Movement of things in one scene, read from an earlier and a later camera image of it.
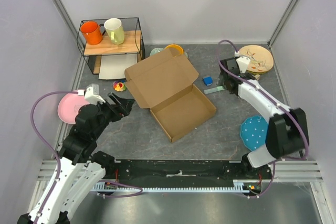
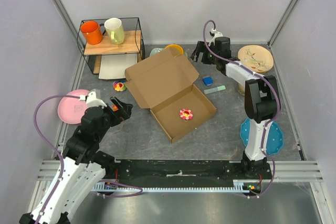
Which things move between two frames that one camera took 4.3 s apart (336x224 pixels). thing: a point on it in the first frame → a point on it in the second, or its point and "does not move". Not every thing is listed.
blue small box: [207, 81] does not move
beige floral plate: [261, 60] does not move
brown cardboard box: [164, 83] does not move
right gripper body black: [221, 81] → [212, 57]
